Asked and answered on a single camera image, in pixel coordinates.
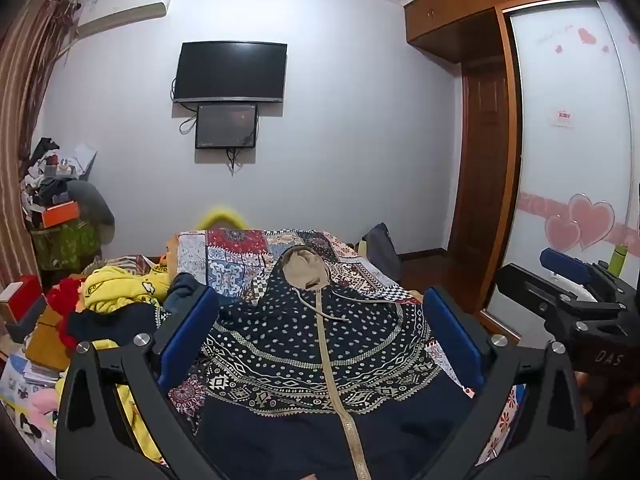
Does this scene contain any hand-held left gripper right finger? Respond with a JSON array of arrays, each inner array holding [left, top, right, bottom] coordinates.
[[410, 285, 588, 480]]

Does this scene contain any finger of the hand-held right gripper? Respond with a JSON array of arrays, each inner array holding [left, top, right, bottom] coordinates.
[[495, 264, 608, 333], [540, 247, 638, 306]]

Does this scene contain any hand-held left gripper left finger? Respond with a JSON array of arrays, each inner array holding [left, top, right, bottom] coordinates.
[[55, 285, 221, 480]]

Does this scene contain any navy patterned hooded jacket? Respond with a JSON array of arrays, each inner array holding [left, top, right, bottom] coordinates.
[[167, 246, 481, 480]]

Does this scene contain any blue denim garment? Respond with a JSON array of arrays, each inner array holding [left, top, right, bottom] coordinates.
[[165, 272, 221, 317]]

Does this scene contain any dark navy cloth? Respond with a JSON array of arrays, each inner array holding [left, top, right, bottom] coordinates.
[[67, 305, 171, 347]]

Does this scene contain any yellow cartoon blanket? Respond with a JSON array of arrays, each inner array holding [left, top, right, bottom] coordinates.
[[75, 262, 173, 466]]

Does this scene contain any patchwork bedspread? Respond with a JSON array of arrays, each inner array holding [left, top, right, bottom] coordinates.
[[167, 227, 526, 466]]

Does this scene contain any dark grey bag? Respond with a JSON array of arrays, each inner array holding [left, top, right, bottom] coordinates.
[[360, 222, 403, 281]]

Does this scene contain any yellow plastic object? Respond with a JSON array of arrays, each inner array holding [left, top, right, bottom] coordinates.
[[195, 204, 248, 231]]

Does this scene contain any red cloth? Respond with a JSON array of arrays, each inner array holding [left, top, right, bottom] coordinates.
[[47, 277, 90, 351]]

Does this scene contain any cardboard box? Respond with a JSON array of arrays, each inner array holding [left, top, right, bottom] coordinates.
[[25, 305, 73, 372]]

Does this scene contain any green patterned cloth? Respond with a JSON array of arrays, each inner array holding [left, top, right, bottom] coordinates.
[[30, 220, 103, 272]]

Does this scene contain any grey cushion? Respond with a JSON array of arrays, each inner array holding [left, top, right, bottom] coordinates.
[[65, 180, 116, 241]]

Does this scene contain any pile of papers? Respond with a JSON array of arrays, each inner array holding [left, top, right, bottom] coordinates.
[[0, 350, 63, 411]]

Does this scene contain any red box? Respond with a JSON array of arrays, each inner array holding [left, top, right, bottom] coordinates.
[[0, 275, 46, 322]]

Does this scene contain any orange box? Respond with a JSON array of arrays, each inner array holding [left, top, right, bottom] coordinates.
[[42, 201, 81, 228]]

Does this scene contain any pile of clutter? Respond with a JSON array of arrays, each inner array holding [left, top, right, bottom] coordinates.
[[20, 137, 98, 211]]

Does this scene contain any wooden overhead cabinet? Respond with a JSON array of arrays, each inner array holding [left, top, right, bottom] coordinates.
[[402, 0, 606, 63]]

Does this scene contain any brown striped curtain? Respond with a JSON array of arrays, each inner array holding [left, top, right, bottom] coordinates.
[[0, 0, 76, 301]]

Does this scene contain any white air conditioner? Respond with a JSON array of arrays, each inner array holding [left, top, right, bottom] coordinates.
[[75, 0, 173, 38]]

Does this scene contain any small black wall monitor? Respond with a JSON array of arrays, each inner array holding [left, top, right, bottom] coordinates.
[[195, 104, 259, 150]]

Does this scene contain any black wall television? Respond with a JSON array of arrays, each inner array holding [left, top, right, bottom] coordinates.
[[172, 41, 288, 105]]

